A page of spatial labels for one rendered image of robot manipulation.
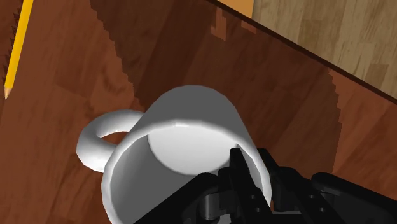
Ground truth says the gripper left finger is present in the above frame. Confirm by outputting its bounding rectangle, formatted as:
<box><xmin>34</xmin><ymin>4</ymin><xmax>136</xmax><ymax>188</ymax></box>
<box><xmin>134</xmin><ymin>148</ymin><xmax>274</xmax><ymax>224</ymax></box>

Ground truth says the yellow pencil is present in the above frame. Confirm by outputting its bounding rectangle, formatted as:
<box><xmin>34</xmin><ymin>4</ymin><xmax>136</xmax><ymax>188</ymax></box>
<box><xmin>4</xmin><ymin>0</ymin><xmax>34</xmax><ymax>101</ymax></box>

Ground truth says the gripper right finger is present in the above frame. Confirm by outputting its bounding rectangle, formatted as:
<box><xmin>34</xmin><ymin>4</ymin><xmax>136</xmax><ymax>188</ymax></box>
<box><xmin>256</xmin><ymin>148</ymin><xmax>397</xmax><ymax>224</ymax></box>

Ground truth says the white mug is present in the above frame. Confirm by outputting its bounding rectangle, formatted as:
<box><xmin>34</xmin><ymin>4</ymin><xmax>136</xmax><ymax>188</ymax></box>
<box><xmin>76</xmin><ymin>85</ymin><xmax>273</xmax><ymax>224</ymax></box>

